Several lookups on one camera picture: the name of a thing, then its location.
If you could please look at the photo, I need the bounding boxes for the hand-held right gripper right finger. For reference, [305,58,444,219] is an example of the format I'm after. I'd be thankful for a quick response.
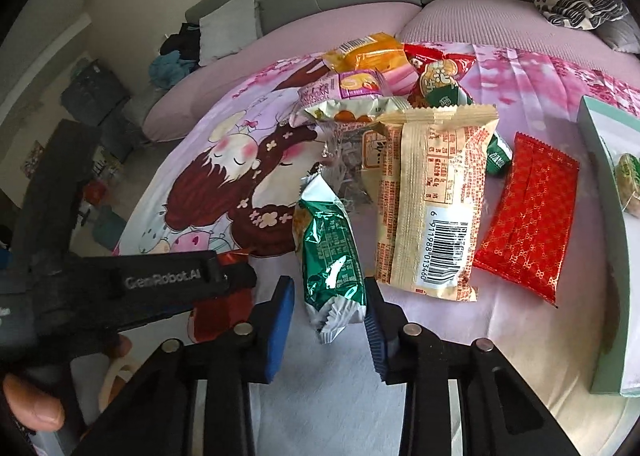
[364,277,581,456]

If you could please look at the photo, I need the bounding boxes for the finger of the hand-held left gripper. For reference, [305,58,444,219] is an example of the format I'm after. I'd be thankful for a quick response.
[107,249,259,337]

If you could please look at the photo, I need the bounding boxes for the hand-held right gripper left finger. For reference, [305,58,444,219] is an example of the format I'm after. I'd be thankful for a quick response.
[70,276,297,456]

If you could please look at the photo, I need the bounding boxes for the red white-striped snack packet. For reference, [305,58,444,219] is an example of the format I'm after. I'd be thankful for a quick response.
[189,248,257,343]

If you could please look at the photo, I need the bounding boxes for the green foil biscuit packet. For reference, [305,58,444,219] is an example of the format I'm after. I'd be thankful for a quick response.
[292,173,369,346]

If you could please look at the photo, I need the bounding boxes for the long beige snack packet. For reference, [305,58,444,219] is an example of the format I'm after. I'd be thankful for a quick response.
[374,104,500,304]

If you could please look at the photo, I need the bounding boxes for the mint green cardboard box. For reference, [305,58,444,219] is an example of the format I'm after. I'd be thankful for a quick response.
[577,96,640,397]

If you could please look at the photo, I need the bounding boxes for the person's left hand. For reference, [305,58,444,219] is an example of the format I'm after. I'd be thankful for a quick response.
[2,333,133,433]

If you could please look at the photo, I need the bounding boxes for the teal bag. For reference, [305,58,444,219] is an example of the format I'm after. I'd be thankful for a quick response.
[92,206,127,252]

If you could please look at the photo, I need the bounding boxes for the pink printed cartoon blanket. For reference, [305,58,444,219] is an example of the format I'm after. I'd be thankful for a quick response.
[112,43,640,456]

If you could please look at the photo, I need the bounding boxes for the dark grey storage box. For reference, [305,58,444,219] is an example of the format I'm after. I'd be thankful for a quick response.
[60,58,132,126]

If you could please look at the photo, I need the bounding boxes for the teal cloth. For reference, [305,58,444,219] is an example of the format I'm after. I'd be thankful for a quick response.
[150,53,199,89]

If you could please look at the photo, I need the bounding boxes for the red gold-patterned snack packet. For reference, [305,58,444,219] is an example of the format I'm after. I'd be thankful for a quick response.
[472,132,581,307]

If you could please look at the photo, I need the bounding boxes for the dark clothes pile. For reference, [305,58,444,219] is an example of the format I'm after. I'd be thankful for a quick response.
[159,23,202,62]

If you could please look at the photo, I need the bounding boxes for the light grey cushion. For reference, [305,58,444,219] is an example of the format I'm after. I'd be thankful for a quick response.
[199,0,264,68]

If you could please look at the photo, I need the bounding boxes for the pink purple snack packet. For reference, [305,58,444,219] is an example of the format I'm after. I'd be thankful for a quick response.
[297,68,389,109]

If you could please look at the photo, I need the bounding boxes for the red snack packet green label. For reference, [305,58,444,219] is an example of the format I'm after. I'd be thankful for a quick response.
[402,43,477,109]

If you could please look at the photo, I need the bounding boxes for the pink quilted sofa cover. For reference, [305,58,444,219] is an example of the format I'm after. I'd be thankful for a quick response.
[142,0,640,143]

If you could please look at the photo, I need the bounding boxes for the orange snack packet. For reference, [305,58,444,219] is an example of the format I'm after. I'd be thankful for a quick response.
[322,32,408,77]

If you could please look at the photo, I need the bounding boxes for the grey pillow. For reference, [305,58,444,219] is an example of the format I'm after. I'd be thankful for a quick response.
[597,11,640,54]

